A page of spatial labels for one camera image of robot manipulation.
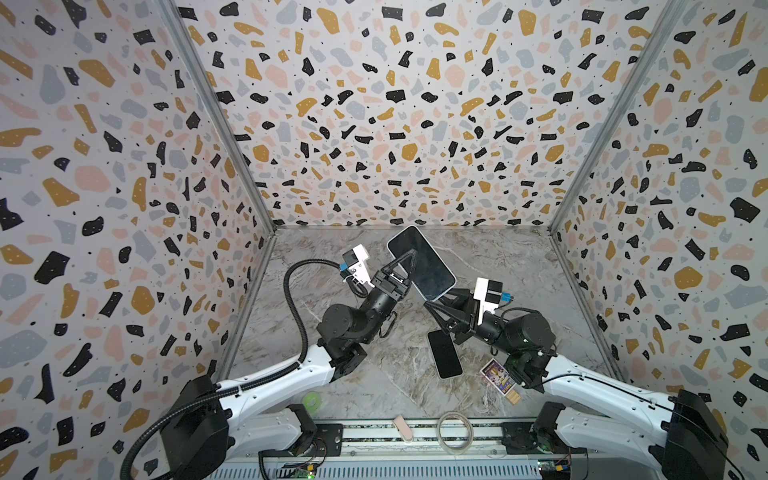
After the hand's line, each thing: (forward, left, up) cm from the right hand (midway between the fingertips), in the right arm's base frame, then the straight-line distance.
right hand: (435, 299), depth 58 cm
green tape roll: (-10, +31, -35) cm, 48 cm away
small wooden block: (-8, -23, -36) cm, 43 cm away
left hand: (+5, +3, +8) cm, 10 cm away
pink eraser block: (-16, +6, -35) cm, 39 cm away
